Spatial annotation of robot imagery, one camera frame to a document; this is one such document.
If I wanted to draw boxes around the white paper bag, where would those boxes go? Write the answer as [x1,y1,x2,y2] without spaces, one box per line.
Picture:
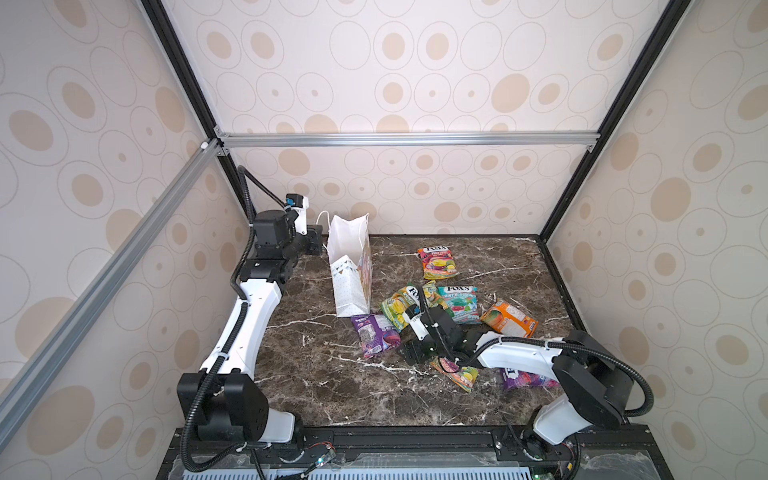
[325,214,372,318]

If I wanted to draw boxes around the purple fox's candy bag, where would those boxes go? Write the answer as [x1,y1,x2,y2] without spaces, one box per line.
[350,314,401,359]
[500,369,560,391]

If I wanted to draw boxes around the pink fruits Fox's candy bag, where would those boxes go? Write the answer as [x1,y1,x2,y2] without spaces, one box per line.
[430,357,479,392]

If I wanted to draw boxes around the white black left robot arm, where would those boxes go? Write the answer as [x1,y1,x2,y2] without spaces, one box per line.
[177,206,322,445]

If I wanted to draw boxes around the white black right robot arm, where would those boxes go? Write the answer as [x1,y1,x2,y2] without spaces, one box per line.
[398,308,653,454]

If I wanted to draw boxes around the Fox's mint blossom candy bag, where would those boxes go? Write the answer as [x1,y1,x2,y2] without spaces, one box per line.
[438,286,480,324]

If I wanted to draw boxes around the yellow green Fox's candy bag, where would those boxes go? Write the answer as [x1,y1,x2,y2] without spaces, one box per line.
[381,284,421,332]

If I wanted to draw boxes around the orange Fox's candy bag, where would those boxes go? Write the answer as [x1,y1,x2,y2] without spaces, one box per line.
[481,300,538,338]

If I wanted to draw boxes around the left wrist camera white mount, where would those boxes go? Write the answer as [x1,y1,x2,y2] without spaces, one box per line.
[286,193,309,235]

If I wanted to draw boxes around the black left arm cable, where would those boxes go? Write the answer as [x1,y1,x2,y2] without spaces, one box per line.
[178,164,289,474]

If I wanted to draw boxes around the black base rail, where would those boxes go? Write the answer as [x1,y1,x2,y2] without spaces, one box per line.
[157,425,672,479]

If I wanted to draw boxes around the silver aluminium back rail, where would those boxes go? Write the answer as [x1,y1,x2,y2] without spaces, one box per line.
[220,130,600,148]

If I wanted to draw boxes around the silver aluminium rail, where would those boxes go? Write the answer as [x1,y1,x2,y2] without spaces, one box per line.
[220,130,600,148]
[1,138,221,448]

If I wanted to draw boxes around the black corner frame post left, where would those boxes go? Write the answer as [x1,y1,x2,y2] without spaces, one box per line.
[139,0,260,223]

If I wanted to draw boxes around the black corner frame post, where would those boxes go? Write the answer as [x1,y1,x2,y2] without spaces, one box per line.
[139,0,260,223]
[539,0,693,246]

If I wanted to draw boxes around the silver aluminium left rail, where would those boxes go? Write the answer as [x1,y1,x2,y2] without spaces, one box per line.
[1,138,221,448]

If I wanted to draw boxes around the black corner frame post right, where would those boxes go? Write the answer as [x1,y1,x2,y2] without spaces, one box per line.
[539,0,693,246]

